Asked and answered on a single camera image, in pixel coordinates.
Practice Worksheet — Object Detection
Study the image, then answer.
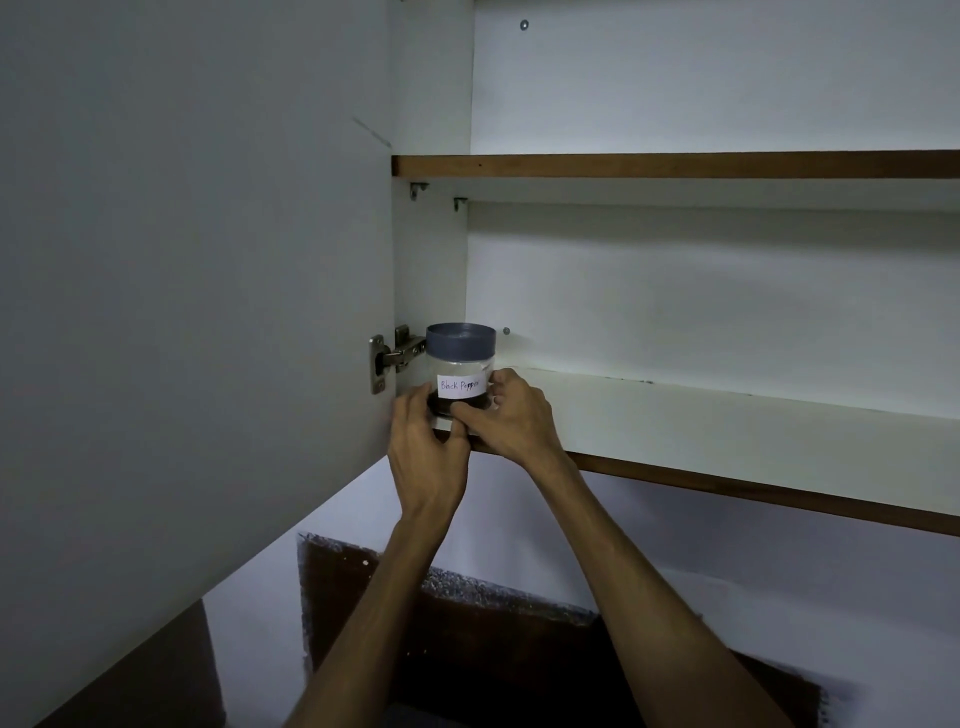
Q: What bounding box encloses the person's left forearm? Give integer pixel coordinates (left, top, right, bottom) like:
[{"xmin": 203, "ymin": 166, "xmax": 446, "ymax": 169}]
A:
[{"xmin": 283, "ymin": 513, "xmax": 456, "ymax": 728}]

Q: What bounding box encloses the white wall cabinet body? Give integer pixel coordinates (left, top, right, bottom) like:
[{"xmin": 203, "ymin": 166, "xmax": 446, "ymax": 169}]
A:
[{"xmin": 385, "ymin": 0, "xmax": 960, "ymax": 539}]

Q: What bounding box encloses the person's right forearm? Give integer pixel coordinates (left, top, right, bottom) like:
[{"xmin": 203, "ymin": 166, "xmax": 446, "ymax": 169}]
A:
[{"xmin": 523, "ymin": 459, "xmax": 798, "ymax": 728}]

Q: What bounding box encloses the dark brown backsplash panel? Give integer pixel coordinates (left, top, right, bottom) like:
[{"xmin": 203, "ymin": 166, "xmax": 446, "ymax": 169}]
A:
[{"xmin": 297, "ymin": 531, "xmax": 828, "ymax": 728}]

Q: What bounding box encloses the metal cabinet hinge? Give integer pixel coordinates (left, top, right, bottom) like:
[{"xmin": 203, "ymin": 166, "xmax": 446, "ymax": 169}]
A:
[{"xmin": 368, "ymin": 324, "xmax": 429, "ymax": 396}]

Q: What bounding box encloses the white cabinet door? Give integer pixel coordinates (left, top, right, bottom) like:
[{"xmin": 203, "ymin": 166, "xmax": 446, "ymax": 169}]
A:
[{"xmin": 0, "ymin": 0, "xmax": 399, "ymax": 728}]

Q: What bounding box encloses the white shelf with brown edge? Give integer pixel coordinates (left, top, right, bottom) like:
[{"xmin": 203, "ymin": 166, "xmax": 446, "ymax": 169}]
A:
[{"xmin": 390, "ymin": 150, "xmax": 960, "ymax": 213}]

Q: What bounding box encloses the glass spice jar grey lid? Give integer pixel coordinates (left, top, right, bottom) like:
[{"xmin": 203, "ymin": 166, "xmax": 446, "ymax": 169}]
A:
[{"xmin": 425, "ymin": 322, "xmax": 498, "ymax": 420}]

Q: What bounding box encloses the person's left hand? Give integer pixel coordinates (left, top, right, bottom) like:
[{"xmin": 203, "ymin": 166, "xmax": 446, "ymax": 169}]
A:
[{"xmin": 386, "ymin": 385, "xmax": 472, "ymax": 527}]

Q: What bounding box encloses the white cabinet bottom board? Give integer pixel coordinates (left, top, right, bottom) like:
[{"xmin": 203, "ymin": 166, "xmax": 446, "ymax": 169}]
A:
[{"xmin": 430, "ymin": 365, "xmax": 960, "ymax": 539}]

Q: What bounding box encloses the person's right hand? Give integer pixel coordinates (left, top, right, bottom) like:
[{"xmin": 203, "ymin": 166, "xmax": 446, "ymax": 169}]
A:
[{"xmin": 450, "ymin": 366, "xmax": 573, "ymax": 476}]

